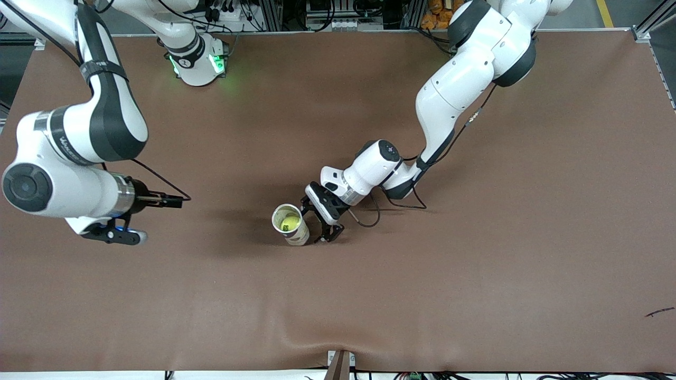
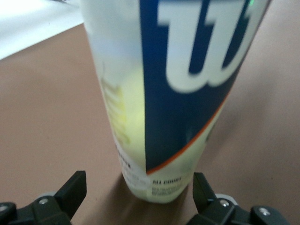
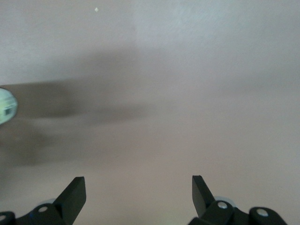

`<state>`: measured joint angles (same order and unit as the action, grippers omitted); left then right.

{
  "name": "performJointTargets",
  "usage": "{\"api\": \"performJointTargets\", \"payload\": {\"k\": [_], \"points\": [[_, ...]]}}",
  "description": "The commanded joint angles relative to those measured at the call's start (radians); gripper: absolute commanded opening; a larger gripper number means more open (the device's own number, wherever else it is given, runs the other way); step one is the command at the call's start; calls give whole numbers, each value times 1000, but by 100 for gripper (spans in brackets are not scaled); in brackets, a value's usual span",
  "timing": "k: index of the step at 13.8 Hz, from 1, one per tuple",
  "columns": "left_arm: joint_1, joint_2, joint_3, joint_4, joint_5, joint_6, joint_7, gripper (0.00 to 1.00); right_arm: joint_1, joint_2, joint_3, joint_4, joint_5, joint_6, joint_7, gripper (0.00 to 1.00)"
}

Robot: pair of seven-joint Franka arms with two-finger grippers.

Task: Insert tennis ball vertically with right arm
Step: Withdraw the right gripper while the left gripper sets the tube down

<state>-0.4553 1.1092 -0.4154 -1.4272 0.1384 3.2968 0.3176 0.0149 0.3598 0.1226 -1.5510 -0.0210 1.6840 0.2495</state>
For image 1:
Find white paper cup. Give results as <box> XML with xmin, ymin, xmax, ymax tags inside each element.
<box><xmin>271</xmin><ymin>203</ymin><xmax>310</xmax><ymax>246</ymax></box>

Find brown table mat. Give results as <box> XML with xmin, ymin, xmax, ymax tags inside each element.
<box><xmin>0</xmin><ymin>29</ymin><xmax>676</xmax><ymax>373</ymax></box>

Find white power strip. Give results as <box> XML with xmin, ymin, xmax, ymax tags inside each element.
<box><xmin>203</xmin><ymin>0</ymin><xmax>249</xmax><ymax>22</ymax></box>

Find orange background items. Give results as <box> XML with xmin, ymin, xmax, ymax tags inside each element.
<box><xmin>420</xmin><ymin>0</ymin><xmax>463</xmax><ymax>31</ymax></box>

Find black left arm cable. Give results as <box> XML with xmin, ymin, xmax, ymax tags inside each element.
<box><xmin>349</xmin><ymin>84</ymin><xmax>500</xmax><ymax>229</ymax></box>

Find metal table edge bracket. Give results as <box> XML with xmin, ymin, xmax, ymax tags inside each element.
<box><xmin>326</xmin><ymin>350</ymin><xmax>355</xmax><ymax>380</ymax></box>

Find aluminium frame posts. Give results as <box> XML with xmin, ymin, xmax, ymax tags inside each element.
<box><xmin>259</xmin><ymin>0</ymin><xmax>286</xmax><ymax>32</ymax></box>

